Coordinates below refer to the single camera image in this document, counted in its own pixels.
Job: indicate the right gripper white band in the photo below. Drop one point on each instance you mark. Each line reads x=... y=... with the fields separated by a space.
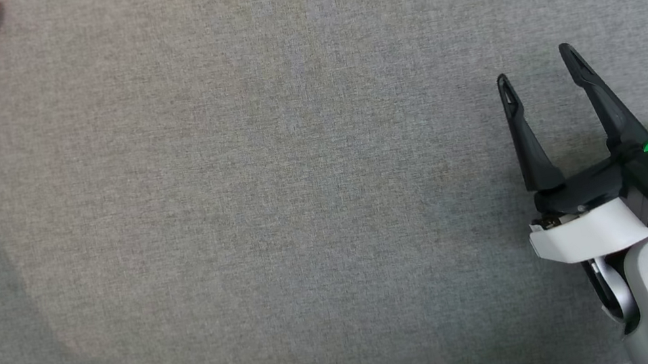
x=592 y=228

